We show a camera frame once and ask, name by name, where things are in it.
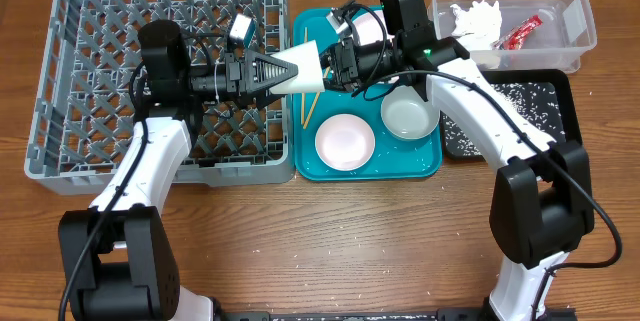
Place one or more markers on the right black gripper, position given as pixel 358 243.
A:
pixel 343 65

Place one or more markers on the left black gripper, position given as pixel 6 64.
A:
pixel 240 69

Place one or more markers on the white plastic cup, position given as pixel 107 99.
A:
pixel 310 74

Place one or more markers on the large white round plate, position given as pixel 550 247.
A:
pixel 367 28

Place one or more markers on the small white round plate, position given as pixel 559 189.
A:
pixel 345 142

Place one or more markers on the grey bowl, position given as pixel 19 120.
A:
pixel 407 116

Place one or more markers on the white paper napkin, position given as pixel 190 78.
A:
pixel 477 28

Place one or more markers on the red snack wrapper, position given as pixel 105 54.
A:
pixel 515 39

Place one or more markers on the rice and brown food scrap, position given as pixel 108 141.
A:
pixel 536 102

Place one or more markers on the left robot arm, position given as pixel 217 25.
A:
pixel 117 258

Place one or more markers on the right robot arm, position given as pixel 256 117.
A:
pixel 541 206

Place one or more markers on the grey plastic dishwasher rack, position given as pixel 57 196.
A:
pixel 83 116

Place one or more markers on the clear plastic waste bin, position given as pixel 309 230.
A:
pixel 567 32

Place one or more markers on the wooden chopstick right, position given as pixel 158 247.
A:
pixel 314 103

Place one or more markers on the teal plastic serving tray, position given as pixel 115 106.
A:
pixel 393 158

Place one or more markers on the black rectangular tray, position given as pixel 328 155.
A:
pixel 563 89

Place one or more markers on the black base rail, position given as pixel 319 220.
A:
pixel 360 316

